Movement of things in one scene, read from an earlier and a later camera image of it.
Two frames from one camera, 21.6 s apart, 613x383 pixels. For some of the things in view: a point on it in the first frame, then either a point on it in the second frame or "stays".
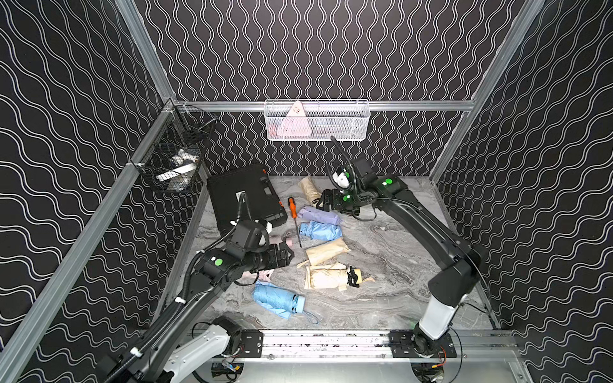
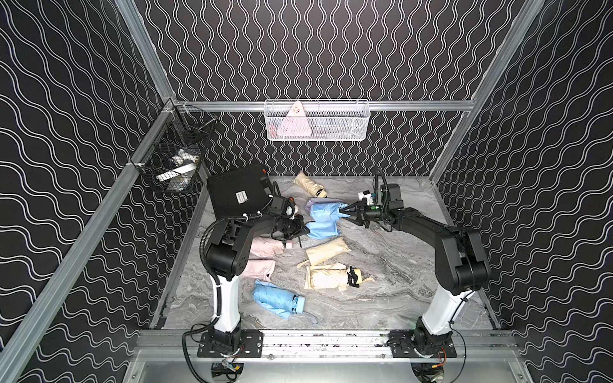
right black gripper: (333, 195) to (356, 206)
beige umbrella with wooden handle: (330, 276) stays
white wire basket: (317, 120) stays
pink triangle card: (295, 124) stays
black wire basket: (173, 160) stays
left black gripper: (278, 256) to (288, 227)
